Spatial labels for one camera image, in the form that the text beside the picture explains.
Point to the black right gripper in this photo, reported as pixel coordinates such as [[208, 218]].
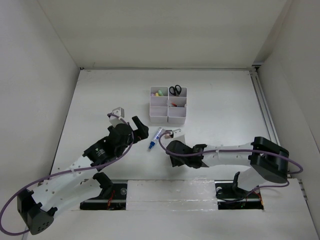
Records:
[[175, 162]]

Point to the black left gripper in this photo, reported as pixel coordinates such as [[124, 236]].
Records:
[[141, 131]]

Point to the clear blue glue bottle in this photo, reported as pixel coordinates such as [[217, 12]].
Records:
[[155, 138]]

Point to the black handled scissors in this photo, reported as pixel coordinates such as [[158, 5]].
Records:
[[175, 90]]

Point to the pink white stapler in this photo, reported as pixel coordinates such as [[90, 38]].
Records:
[[169, 135]]

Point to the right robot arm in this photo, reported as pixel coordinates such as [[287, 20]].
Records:
[[265, 161]]

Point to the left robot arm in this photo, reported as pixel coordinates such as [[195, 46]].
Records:
[[84, 178]]

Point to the white right organizer bin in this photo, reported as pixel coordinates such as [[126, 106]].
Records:
[[177, 115]]

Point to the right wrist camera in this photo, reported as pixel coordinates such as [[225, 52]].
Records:
[[178, 135]]

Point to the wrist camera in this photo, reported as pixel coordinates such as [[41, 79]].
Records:
[[178, 135], [117, 115]]

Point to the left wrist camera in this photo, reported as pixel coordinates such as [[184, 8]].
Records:
[[117, 115]]

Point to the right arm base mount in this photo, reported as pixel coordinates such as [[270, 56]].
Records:
[[231, 197]]

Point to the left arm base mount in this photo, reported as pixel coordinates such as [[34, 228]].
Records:
[[112, 197]]

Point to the metal front rail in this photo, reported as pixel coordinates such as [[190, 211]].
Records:
[[158, 191]]

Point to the metal rail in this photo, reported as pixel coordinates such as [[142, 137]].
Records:
[[158, 191], [266, 114]]

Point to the metal rail right side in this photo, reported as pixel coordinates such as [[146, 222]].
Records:
[[266, 114]]

